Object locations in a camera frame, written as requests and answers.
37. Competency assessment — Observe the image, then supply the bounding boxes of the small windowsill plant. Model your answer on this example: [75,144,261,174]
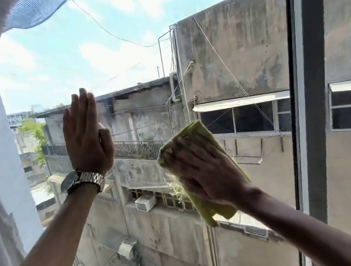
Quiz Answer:
[163,170,189,212]

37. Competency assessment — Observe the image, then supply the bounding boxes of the low grey concrete building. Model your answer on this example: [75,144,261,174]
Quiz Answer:
[27,73,218,266]

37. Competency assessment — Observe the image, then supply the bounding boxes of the tall weathered concrete building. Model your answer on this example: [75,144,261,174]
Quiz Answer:
[164,0,351,266]

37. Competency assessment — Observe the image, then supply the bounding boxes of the person's right hand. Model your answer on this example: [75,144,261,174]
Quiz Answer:
[162,125,259,216]

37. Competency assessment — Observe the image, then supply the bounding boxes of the person's right forearm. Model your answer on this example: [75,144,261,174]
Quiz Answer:
[234,165,351,266]

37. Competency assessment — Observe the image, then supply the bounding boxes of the black overhead cable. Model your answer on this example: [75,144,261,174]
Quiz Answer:
[65,0,178,60]

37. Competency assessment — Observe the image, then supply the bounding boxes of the person's left forearm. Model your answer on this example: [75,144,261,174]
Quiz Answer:
[0,180,115,266]

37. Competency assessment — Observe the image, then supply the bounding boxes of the grey metal vent duct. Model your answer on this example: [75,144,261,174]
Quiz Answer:
[115,235,142,262]

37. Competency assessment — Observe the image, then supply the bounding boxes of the black metal balcony railing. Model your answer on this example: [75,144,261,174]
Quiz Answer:
[40,125,167,179]

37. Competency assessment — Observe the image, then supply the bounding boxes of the silver metal wristwatch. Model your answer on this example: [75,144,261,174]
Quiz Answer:
[58,165,109,200]

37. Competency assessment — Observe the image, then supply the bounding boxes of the grey aluminium window frame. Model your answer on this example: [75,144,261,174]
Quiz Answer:
[255,0,351,266]

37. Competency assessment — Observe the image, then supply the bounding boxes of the white window air conditioner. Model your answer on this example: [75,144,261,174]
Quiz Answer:
[134,193,158,214]

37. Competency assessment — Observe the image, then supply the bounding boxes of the green microfiber cleaning cloth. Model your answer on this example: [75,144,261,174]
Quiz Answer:
[152,113,259,236]

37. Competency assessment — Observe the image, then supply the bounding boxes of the blue mesh net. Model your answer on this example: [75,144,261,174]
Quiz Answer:
[0,0,87,33]

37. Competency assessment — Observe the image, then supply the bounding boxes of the green tree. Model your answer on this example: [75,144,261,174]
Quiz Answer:
[15,115,53,171]

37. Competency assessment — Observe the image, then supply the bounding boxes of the white vertical drain pipes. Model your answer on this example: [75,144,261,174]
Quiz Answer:
[159,23,189,104]

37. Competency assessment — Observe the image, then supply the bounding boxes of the person's left hand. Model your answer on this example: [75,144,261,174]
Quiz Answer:
[56,84,119,182]

